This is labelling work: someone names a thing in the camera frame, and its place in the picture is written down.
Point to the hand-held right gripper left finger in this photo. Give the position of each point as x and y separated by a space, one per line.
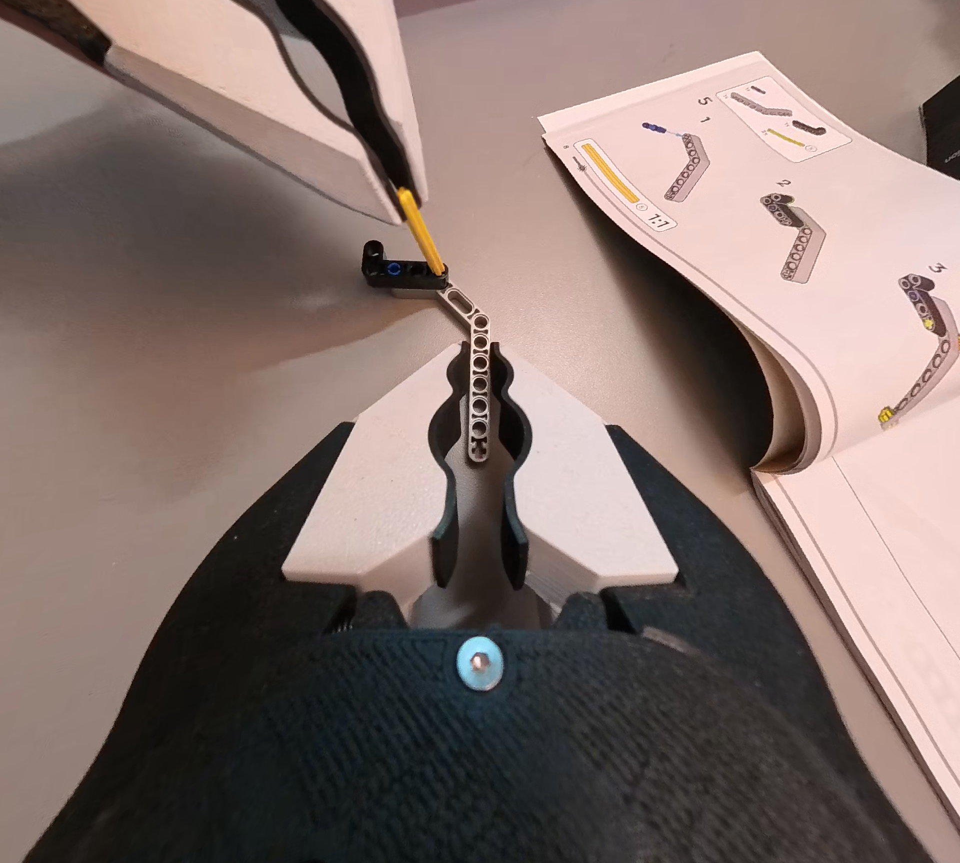
360 503

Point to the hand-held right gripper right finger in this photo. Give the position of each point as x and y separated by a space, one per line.
592 503

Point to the grey angled toy beam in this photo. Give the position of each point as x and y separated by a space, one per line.
480 398

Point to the black toy beam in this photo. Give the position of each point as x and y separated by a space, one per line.
412 268

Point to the yellow toy axle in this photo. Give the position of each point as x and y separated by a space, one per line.
420 229

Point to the building instruction booklet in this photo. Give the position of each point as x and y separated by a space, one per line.
750 203

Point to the black toy set box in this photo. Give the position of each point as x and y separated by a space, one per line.
943 128

